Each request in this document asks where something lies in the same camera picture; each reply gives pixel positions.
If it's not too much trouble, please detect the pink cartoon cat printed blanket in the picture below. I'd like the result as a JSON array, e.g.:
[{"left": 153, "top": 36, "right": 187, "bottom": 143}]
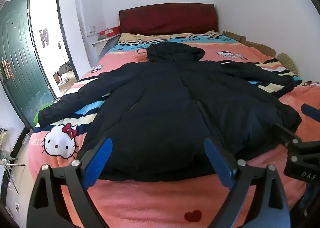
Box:
[{"left": 27, "top": 32, "right": 320, "bottom": 228}]

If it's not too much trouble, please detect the dark red bed headboard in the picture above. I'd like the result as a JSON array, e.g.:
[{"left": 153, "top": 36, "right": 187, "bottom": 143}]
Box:
[{"left": 119, "top": 3, "right": 218, "bottom": 36}]

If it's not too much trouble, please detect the brass door handle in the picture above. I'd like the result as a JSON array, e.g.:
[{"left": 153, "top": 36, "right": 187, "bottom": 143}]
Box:
[{"left": 1, "top": 59, "right": 13, "bottom": 80}]

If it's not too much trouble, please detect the green panelled door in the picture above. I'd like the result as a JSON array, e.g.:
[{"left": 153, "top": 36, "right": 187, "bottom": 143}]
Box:
[{"left": 0, "top": 0, "right": 57, "bottom": 128}]

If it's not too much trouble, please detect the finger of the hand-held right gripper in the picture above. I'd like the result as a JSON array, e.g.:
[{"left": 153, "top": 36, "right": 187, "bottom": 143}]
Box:
[
  {"left": 274, "top": 122, "right": 320, "bottom": 155},
  {"left": 301, "top": 104, "right": 320, "bottom": 120}
]

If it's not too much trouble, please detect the beige woven hand fan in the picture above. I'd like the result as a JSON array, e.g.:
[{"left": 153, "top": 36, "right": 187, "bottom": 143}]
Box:
[{"left": 276, "top": 53, "right": 299, "bottom": 75}]

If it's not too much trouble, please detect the brown cardboard sheet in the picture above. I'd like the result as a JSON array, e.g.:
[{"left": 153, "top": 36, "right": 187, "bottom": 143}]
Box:
[{"left": 222, "top": 30, "right": 277, "bottom": 57}]

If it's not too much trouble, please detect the white bedside table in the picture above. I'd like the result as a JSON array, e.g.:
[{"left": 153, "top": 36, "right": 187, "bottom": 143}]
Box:
[{"left": 92, "top": 35, "right": 121, "bottom": 60}]

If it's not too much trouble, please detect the black hooded puffer jacket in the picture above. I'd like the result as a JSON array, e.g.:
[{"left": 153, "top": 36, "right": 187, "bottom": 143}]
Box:
[{"left": 37, "top": 43, "right": 303, "bottom": 183}]

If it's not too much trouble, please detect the metal wire rack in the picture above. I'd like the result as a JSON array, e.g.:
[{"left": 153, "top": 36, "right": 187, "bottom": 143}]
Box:
[{"left": 0, "top": 128, "right": 26, "bottom": 193}]

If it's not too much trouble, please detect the red flat box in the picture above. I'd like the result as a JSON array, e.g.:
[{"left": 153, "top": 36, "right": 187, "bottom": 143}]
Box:
[{"left": 99, "top": 27, "right": 120, "bottom": 36}]

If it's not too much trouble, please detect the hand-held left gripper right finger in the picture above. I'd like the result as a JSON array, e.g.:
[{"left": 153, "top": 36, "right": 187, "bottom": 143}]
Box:
[{"left": 204, "top": 137, "right": 292, "bottom": 228}]

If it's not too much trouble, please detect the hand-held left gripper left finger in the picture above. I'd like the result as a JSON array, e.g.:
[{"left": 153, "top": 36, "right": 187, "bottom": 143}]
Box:
[{"left": 26, "top": 137, "right": 113, "bottom": 228}]

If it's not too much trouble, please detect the bright green cloth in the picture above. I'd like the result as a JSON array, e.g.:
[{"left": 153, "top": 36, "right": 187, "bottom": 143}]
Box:
[{"left": 34, "top": 103, "right": 52, "bottom": 124}]

